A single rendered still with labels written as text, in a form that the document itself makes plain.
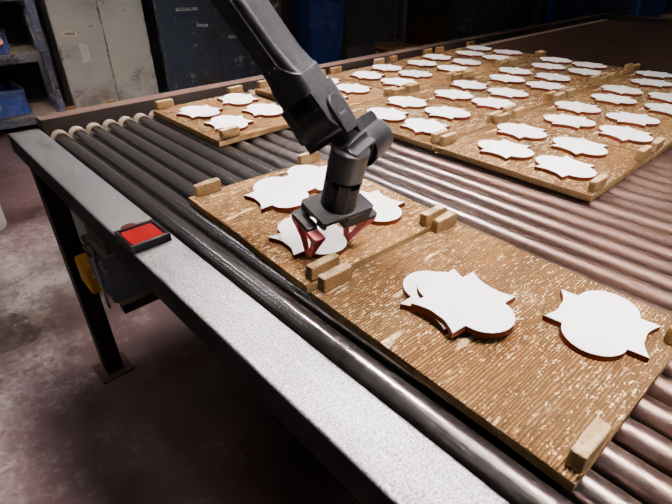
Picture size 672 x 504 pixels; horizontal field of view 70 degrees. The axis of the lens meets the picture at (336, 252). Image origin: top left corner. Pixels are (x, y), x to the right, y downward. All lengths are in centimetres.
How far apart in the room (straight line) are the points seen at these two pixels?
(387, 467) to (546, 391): 21
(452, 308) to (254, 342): 28
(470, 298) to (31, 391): 176
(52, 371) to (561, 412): 190
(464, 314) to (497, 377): 10
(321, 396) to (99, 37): 480
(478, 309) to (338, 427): 25
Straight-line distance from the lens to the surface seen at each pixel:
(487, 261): 83
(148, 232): 95
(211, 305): 76
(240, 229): 90
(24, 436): 200
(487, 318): 68
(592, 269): 92
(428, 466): 56
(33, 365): 225
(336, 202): 72
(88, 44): 520
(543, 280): 82
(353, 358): 64
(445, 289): 71
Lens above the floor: 137
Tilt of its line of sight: 32 degrees down
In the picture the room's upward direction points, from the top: straight up
